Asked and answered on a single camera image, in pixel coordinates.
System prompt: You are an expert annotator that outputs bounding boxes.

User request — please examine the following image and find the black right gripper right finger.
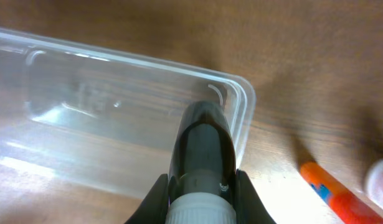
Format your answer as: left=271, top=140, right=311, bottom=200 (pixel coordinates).
left=234, top=169, right=276, bottom=224

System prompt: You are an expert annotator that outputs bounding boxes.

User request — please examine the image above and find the dark bottle white cap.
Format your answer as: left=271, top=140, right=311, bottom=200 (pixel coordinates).
left=166, top=101, right=236, bottom=224

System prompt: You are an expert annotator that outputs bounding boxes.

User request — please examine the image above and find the orange glue stick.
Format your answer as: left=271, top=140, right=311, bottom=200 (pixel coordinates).
left=299, top=161, right=383, bottom=224

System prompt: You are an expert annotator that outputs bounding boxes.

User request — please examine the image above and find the white pump bottle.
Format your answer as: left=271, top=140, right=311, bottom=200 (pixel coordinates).
left=364, top=159, right=383, bottom=210

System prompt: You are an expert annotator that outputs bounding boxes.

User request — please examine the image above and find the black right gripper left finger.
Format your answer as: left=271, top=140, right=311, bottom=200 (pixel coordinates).
left=125, top=174, right=169, bottom=224

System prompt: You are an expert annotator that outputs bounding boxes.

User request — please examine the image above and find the clear plastic container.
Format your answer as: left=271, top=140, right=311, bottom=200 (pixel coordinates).
left=0, top=28, right=256, bottom=198

